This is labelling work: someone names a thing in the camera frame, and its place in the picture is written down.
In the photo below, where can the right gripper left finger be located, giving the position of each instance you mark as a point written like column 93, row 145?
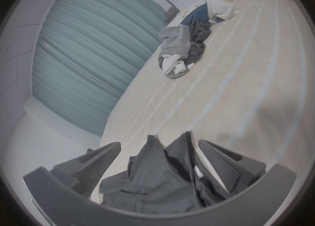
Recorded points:
column 96, row 166

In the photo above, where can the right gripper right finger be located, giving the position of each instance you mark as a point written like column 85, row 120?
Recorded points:
column 228, row 168

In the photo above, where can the black T-shirt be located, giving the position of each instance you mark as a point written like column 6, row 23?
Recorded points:
column 157, row 178

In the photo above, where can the bed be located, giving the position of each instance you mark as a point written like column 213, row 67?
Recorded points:
column 233, row 84

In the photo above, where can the pile of clothes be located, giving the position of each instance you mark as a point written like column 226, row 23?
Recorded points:
column 177, row 40

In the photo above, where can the blue-green curtain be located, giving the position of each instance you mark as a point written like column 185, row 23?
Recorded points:
column 103, row 28
column 73, row 97

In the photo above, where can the white printed pillow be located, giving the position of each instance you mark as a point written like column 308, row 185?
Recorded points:
column 176, row 19

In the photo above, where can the grey bedside table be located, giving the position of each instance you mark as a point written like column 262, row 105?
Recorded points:
column 170, row 13

